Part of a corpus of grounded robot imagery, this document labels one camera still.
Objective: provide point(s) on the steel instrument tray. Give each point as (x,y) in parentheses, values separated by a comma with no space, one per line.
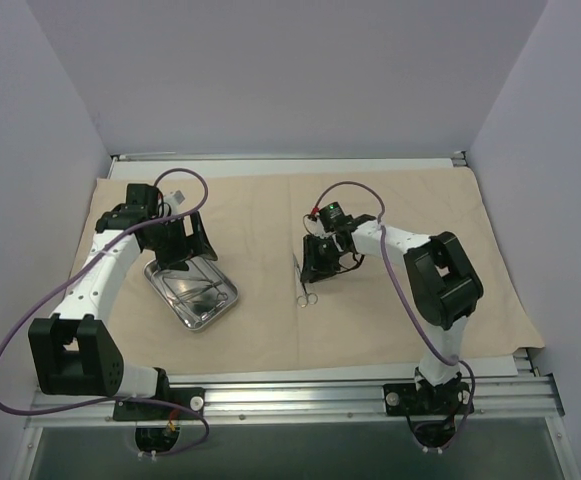
(169,283)

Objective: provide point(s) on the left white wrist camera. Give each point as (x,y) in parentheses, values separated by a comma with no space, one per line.
(173,201)

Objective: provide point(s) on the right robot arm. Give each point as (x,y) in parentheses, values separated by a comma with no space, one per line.
(433,277)

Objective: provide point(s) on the steel surgical scissors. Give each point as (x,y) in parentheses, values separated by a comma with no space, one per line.
(304,298)

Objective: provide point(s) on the right side aluminium rail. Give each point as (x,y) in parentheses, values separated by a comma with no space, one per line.
(499,333)

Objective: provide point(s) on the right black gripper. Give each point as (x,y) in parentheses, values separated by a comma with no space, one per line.
(321,251)

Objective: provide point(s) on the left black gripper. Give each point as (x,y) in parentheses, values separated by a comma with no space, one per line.
(178,242)

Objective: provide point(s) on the beige surgical wrap cloth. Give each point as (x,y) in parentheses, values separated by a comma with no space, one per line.
(254,223)

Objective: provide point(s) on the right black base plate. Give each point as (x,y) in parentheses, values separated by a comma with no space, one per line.
(404,399)

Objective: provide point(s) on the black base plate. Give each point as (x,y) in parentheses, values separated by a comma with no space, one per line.
(178,404)
(404,399)

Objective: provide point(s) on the back aluminium rail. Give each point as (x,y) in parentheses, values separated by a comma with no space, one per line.
(175,156)

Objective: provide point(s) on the aluminium rail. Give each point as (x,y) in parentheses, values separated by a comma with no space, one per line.
(499,333)
(362,400)
(175,156)

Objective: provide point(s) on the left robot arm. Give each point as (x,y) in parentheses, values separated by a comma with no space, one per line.
(73,351)

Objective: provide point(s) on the front aluminium rail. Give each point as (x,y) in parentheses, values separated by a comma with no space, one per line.
(362,400)

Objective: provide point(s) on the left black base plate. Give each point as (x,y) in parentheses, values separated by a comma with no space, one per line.
(178,404)

